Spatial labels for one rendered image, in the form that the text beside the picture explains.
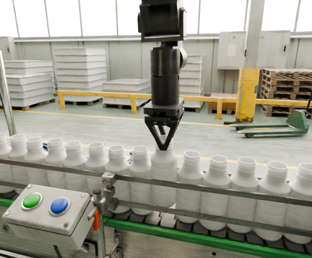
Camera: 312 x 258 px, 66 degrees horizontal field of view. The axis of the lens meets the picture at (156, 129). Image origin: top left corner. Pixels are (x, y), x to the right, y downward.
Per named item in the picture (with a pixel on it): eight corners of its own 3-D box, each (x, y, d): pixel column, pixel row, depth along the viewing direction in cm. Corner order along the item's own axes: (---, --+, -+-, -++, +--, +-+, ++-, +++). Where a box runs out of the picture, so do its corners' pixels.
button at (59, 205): (72, 202, 45) (69, 197, 44) (63, 216, 42) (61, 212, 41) (58, 200, 45) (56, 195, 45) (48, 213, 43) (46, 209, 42)
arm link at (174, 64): (146, 43, 43) (176, 42, 42) (156, 43, 50) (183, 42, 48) (147, 81, 46) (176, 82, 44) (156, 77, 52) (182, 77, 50)
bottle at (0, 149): (17, 181, 74) (7, 130, 69) (23, 189, 70) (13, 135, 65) (-6, 188, 70) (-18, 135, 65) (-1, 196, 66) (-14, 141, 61)
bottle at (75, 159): (63, 200, 64) (56, 143, 59) (84, 192, 68) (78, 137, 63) (74, 210, 60) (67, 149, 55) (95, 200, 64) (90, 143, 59)
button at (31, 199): (44, 197, 46) (42, 193, 45) (35, 211, 44) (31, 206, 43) (31, 195, 47) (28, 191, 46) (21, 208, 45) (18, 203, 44)
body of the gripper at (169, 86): (184, 105, 53) (185, 71, 51) (176, 119, 44) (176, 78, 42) (156, 104, 55) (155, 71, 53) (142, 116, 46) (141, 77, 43)
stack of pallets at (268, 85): (257, 105, 662) (261, 67, 631) (300, 107, 634) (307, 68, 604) (263, 116, 546) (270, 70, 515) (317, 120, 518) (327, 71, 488)
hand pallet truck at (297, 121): (298, 127, 467) (310, 66, 432) (319, 136, 416) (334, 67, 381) (227, 129, 455) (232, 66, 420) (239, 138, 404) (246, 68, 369)
